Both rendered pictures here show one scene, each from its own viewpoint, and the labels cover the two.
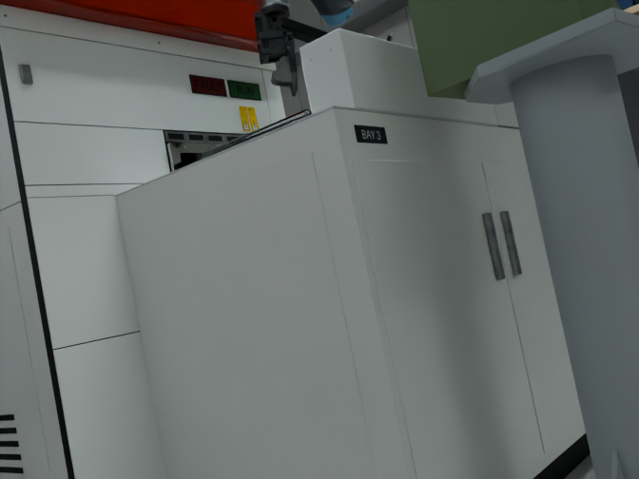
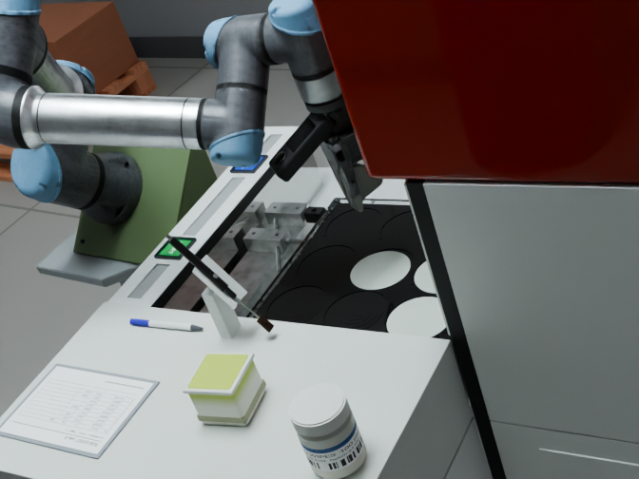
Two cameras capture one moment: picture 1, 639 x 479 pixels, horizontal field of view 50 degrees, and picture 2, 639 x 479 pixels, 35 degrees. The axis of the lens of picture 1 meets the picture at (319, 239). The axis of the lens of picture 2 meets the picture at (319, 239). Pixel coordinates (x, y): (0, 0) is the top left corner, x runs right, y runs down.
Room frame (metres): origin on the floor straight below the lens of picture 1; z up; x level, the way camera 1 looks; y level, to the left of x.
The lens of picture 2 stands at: (2.98, -0.11, 1.84)
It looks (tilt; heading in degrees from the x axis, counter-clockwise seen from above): 33 degrees down; 179
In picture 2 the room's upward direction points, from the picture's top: 20 degrees counter-clockwise
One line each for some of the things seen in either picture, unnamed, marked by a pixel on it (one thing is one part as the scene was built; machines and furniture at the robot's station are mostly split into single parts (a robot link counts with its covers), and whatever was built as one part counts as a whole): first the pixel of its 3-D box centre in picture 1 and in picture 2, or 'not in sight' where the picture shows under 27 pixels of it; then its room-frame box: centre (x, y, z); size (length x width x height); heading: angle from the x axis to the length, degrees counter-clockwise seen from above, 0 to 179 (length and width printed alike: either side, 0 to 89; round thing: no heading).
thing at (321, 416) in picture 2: not in sight; (327, 431); (2.09, -0.16, 1.01); 0.07 x 0.07 x 0.10
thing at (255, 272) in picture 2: not in sight; (251, 279); (1.50, -0.22, 0.87); 0.36 x 0.08 x 0.03; 140
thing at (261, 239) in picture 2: not in sight; (267, 239); (1.44, -0.17, 0.89); 0.08 x 0.03 x 0.03; 50
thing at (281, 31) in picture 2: not in sight; (302, 33); (1.63, -0.01, 1.31); 0.09 x 0.08 x 0.11; 53
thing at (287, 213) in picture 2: not in sight; (288, 213); (1.38, -0.12, 0.89); 0.08 x 0.03 x 0.03; 50
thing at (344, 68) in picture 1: (411, 91); (225, 237); (1.37, -0.24, 0.89); 0.55 x 0.09 x 0.14; 140
